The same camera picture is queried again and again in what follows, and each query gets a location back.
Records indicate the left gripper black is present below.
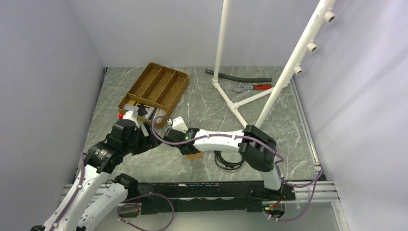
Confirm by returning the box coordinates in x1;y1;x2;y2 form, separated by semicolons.
122;120;162;155

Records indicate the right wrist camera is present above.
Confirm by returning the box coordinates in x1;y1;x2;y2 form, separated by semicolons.
167;116;188;133

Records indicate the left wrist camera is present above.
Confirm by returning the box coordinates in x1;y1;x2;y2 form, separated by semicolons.
117;110;139;128

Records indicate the woven brown organizer tray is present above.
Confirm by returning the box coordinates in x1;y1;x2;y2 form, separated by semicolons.
118;62;189;122

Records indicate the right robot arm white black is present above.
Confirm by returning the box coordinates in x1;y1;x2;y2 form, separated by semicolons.
157;125;284;200

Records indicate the white card stack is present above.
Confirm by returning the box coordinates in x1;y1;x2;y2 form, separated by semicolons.
123;100;165;120

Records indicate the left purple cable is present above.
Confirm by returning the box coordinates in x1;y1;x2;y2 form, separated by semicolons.
48;153;175;231

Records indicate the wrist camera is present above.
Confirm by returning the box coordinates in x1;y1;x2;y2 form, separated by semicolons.
117;110;139;128
167;116;188;133

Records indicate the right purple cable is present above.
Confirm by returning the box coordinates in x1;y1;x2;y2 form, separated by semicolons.
151;116;323;223

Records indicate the orange card holder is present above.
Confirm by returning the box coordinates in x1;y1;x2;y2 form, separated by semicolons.
186;152;203;159

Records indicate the black foam tube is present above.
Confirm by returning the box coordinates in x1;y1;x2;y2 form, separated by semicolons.
218;73;272;83

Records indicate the purple cable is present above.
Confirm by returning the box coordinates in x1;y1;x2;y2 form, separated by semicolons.
151;116;323;223
48;153;175;231

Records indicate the aluminium rail frame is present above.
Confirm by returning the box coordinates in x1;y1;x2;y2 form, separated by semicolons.
51;79;348;231

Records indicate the coiled black cable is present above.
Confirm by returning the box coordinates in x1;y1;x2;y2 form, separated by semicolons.
213;150;246;170

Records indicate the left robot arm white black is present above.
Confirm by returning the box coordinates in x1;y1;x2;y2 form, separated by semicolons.
31;117;160;231

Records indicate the white PVC pipe frame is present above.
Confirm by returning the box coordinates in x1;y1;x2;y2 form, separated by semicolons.
210;0;337;129

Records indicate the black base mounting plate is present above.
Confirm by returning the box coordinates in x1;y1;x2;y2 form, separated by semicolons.
124;180;295;215

